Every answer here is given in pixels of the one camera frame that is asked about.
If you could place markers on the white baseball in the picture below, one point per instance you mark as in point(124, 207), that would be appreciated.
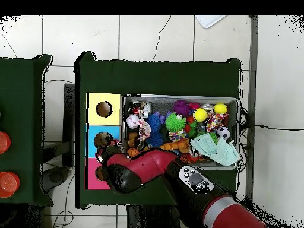
point(132, 121)

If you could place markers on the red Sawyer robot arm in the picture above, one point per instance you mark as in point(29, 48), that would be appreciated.
point(152, 163)

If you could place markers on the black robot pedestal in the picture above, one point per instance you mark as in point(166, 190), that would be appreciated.
point(147, 218)

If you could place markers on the smooth yellow ball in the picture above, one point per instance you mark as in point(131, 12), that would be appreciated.
point(220, 108)

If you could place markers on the white board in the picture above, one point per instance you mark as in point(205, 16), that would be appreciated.
point(209, 20)

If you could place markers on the wooden box with three holes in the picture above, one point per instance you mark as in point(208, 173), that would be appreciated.
point(114, 118)

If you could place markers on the dark green table cloth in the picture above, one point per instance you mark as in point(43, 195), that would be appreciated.
point(156, 78)

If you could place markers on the black and white soccer ball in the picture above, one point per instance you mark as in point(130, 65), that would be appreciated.
point(223, 133)

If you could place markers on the yellow tennis ball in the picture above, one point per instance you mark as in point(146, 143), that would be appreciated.
point(200, 115)

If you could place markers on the orange basketball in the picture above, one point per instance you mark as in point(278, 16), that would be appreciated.
point(133, 152)

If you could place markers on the dark grey stand base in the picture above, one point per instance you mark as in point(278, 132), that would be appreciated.
point(55, 177)

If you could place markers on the mint green cloth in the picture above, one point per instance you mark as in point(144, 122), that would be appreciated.
point(223, 152)

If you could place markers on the blue spiky ball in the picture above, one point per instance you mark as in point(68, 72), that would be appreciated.
point(154, 123)

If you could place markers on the purple spiky toy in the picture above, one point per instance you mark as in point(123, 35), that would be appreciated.
point(181, 106)

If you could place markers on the silver toy robot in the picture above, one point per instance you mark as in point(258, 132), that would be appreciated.
point(146, 109)

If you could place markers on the silver mesh bin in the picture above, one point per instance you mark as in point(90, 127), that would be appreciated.
point(234, 114)

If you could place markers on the green covered side table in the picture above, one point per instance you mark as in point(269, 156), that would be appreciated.
point(21, 106)

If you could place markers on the green spiky ball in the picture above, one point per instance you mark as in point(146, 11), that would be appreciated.
point(175, 121)

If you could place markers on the orange plastic cup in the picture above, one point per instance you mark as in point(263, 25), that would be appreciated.
point(8, 184)
point(4, 142)

